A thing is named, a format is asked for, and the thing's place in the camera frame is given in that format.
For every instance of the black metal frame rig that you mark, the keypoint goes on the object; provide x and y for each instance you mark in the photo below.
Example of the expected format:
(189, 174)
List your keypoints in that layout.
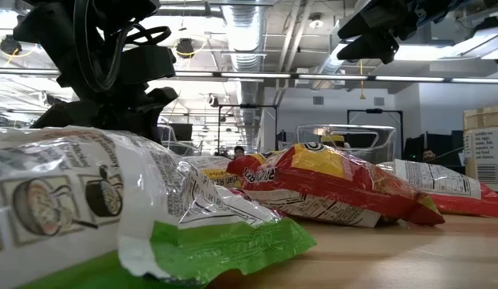
(249, 106)
(373, 111)

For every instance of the long ceiling light bar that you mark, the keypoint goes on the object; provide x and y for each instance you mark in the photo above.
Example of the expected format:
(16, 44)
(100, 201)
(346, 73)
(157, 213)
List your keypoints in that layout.
(253, 75)

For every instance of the yellow-edged ramen noodle packet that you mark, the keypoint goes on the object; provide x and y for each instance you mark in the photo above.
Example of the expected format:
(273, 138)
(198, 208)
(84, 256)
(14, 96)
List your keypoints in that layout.
(221, 174)

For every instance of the black ceiling spotlight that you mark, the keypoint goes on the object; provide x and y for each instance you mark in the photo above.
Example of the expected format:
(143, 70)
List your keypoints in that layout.
(10, 45)
(185, 48)

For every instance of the red-edged ramen noodle packet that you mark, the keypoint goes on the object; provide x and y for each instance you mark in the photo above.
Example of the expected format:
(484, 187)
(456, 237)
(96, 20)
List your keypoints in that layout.
(433, 178)

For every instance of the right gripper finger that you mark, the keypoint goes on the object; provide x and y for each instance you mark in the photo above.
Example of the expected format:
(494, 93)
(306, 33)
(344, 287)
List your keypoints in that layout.
(373, 50)
(373, 22)

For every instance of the dark desk monitors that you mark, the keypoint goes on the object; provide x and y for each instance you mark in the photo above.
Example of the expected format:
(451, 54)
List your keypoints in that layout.
(437, 148)

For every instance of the tan-lid spice jar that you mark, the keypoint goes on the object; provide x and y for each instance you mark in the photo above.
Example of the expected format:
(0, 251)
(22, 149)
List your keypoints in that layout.
(486, 152)

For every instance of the red and yellow ramen packet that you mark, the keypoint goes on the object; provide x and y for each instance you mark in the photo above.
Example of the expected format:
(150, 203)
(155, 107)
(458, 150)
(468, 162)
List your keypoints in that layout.
(333, 188)

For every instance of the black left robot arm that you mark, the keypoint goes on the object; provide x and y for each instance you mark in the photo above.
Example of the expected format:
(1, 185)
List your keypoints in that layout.
(44, 36)

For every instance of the silver ventilation duct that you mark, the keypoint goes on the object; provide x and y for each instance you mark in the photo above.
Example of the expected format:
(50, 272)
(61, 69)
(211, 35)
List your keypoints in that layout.
(245, 32)
(325, 68)

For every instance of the green-edged ramen noodle packet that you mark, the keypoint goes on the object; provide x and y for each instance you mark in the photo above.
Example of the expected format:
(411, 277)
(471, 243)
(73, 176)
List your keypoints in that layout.
(72, 180)

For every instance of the person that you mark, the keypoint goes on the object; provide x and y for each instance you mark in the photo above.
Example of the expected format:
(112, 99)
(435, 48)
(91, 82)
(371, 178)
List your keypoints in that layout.
(429, 155)
(239, 152)

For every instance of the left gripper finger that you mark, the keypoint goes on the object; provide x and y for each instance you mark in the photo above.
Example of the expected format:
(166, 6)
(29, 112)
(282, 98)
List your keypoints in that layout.
(152, 108)
(88, 116)

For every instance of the yellow-lid spice jar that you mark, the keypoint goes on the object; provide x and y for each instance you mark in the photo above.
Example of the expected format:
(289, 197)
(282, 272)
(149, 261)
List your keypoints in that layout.
(333, 139)

